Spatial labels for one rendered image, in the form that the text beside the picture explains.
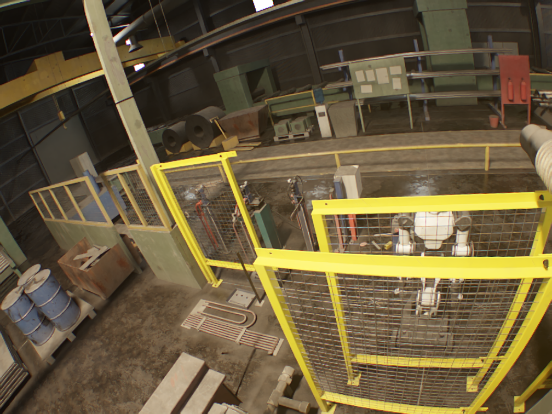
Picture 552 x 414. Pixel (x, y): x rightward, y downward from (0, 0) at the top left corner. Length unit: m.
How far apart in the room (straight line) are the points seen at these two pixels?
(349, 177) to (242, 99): 9.38
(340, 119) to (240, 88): 5.64
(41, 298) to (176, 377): 3.57
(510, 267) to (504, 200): 0.41
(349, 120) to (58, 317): 7.96
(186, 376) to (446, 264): 1.30
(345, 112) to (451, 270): 7.26
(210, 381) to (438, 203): 1.39
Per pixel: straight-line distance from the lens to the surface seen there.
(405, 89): 8.03
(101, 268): 5.01
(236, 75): 12.47
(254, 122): 10.32
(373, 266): 1.03
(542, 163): 1.11
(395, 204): 1.32
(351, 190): 3.75
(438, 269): 1.02
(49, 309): 4.98
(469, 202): 1.35
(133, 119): 3.59
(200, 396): 1.56
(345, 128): 8.21
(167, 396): 1.58
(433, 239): 2.08
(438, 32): 10.32
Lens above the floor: 2.52
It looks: 28 degrees down
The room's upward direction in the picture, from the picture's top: 18 degrees counter-clockwise
